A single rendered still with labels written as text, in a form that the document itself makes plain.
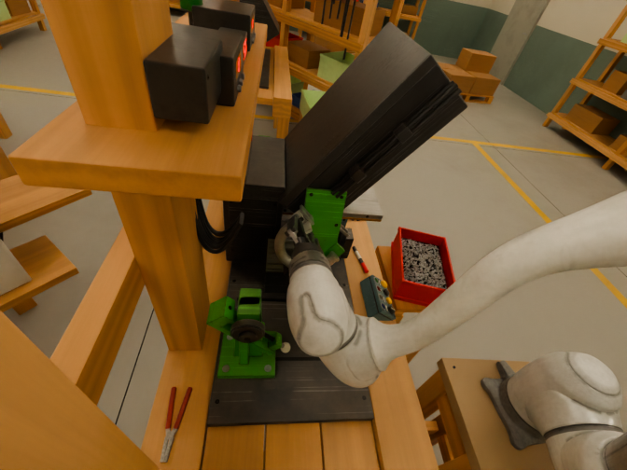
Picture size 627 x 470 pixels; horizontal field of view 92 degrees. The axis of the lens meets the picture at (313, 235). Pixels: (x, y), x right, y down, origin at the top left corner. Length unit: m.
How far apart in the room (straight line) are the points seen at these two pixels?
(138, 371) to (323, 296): 1.58
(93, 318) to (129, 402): 1.35
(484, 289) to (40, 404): 0.51
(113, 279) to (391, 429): 0.74
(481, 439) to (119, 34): 1.11
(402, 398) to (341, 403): 0.18
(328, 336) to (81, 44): 0.48
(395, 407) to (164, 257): 0.70
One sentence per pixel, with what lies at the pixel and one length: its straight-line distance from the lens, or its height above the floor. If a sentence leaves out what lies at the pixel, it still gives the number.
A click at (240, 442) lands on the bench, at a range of 0.90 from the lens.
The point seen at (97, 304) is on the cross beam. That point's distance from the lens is 0.63.
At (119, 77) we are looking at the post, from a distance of 0.47.
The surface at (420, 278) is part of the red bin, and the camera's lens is 1.28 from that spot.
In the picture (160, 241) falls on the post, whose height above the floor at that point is 1.32.
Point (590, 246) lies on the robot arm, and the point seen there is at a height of 1.54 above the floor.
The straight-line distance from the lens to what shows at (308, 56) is 3.88.
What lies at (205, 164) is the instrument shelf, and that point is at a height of 1.54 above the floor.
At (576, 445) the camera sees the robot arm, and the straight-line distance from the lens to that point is 0.94.
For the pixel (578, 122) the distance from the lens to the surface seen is 7.04.
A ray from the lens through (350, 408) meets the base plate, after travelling 0.93.
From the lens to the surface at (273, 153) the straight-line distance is 1.05.
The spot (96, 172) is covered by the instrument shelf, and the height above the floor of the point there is 1.53.
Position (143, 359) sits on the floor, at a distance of 2.01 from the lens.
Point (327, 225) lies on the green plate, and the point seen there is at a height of 1.17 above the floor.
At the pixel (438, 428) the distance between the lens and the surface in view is 1.78.
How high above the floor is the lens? 1.76
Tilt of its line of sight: 43 degrees down
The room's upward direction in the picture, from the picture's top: 13 degrees clockwise
